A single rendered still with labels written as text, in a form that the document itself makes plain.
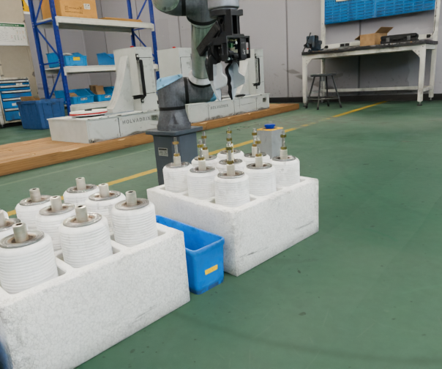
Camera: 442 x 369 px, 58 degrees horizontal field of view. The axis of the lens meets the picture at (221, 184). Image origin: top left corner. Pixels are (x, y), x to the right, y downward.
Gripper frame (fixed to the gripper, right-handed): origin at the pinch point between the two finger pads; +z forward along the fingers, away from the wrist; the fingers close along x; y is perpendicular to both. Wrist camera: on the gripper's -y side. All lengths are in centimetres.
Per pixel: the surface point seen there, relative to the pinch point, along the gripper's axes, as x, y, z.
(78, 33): 258, -949, -126
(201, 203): -8.1, -2.5, 28.5
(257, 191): 7.8, 2.2, 27.6
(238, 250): -5.6, 9.6, 39.1
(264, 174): 9.7, 3.5, 22.7
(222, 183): -4.5, 2.7, 22.4
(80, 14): 136, -532, -103
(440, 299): 21, 48, 46
